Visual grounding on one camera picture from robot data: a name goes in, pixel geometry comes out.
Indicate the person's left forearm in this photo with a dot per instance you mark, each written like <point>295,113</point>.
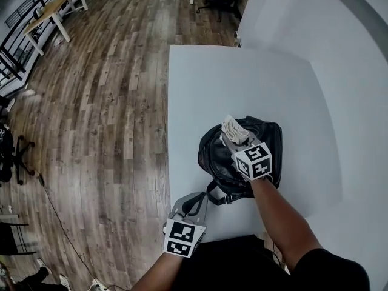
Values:
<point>160,271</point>

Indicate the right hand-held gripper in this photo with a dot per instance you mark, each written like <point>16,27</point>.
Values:
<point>254,162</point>

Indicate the black equipment pile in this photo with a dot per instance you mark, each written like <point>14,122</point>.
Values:
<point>6,153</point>

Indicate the white power strip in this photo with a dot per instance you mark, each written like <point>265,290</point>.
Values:
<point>98,285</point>

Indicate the wooden desk with white legs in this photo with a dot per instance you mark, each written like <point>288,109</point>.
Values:
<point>51,8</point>

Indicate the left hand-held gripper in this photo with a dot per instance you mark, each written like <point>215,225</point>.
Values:
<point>182,238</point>

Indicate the person's black shirt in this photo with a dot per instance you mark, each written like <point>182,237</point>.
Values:
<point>242,268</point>

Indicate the beige cloth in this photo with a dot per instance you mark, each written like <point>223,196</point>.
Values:
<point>235,130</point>

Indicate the black leather backpack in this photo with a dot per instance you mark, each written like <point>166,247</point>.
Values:
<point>218,162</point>

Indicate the black swivel chair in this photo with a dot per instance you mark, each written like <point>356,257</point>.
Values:
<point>21,159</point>

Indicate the person's right forearm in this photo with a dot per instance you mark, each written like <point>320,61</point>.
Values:
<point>282,223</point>

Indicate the black folding chair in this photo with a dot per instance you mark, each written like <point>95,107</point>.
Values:
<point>12,238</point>

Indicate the black metal railing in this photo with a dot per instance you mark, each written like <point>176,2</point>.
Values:
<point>12,41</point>

